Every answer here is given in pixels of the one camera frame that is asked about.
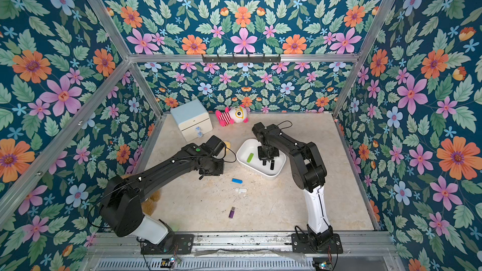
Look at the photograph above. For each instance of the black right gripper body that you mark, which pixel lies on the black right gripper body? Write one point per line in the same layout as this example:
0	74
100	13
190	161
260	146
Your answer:
268	154

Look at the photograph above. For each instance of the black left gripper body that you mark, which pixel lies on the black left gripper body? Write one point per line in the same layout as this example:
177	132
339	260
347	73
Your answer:
213	167

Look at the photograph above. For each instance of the green usb drive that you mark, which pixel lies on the green usb drive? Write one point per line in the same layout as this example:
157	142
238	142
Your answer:
250	157

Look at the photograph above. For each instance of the white plastic storage box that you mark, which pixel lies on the white plastic storage box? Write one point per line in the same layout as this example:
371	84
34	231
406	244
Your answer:
250	146

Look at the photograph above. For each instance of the blue usb drive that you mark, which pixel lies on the blue usb drive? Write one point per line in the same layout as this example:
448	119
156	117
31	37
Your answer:
238	181

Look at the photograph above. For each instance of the white usb drive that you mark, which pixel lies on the white usb drive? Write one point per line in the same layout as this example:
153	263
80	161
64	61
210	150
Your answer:
241	190

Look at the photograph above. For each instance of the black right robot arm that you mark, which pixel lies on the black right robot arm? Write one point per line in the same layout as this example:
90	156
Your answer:
308	172

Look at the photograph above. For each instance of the purple usb drive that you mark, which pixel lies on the purple usb drive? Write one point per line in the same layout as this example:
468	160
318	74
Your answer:
232	211

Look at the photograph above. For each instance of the white pink fish plush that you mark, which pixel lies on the white pink fish plush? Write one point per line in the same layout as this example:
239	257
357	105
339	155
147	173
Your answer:
233	115

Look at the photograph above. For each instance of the light blue mini drawer cabinet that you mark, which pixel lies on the light blue mini drawer cabinet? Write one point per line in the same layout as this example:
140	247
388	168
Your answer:
193	120

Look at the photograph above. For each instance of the brown teddy bear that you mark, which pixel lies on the brown teddy bear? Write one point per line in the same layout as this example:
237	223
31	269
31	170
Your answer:
150	205

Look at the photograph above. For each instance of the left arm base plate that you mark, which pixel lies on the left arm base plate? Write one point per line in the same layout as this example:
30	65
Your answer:
173	244

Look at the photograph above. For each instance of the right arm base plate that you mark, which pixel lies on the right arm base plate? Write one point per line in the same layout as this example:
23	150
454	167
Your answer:
303	243

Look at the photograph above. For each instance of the black hook rail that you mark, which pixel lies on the black hook rail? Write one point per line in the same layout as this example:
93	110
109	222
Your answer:
233	58

